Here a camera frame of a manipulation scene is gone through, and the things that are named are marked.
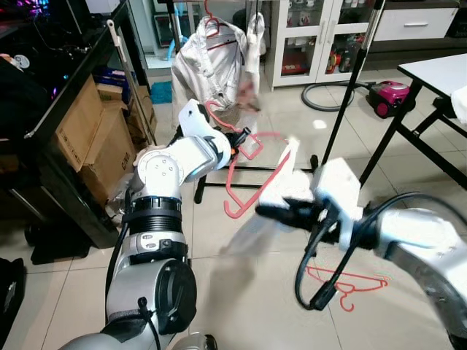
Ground black bag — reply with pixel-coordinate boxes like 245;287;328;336
0;257;27;338

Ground white cabinet glass doors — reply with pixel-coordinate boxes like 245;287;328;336
264;0;462;90

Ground pink vacuum cleaner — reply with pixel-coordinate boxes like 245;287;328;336
365;79;414;120

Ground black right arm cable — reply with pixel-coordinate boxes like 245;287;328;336
294;191;467;312

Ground cream garment with red print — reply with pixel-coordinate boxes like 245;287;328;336
170;16;255;131

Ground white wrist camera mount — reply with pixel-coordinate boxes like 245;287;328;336
312;157;364;228
177;98;221;141

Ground white table black legs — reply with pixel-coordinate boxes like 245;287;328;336
358;52;467;193

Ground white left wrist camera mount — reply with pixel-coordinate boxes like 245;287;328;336
177;98;221;141

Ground pale pole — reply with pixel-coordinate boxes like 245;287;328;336
104;17;159;144

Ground blue box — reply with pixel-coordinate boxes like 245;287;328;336
93;67;132;85

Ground silver clothes rack black legs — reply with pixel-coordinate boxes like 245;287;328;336
164;0;387;206

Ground teal floor mat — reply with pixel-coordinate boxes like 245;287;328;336
150;80;177;106

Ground grey vacuum hose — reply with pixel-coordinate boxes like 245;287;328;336
301;79;373;113

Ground red plastic hanger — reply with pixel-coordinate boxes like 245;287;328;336
305;264;389;313
202;0;224;37
203;98;301;220

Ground black computer desk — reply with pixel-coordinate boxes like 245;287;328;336
0;0;158;267

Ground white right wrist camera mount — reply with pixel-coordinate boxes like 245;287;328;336
312;157;364;228

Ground cream cloth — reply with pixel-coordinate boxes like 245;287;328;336
450;85;467;127

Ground silver robot left leg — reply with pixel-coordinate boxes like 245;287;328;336
170;333;219;350

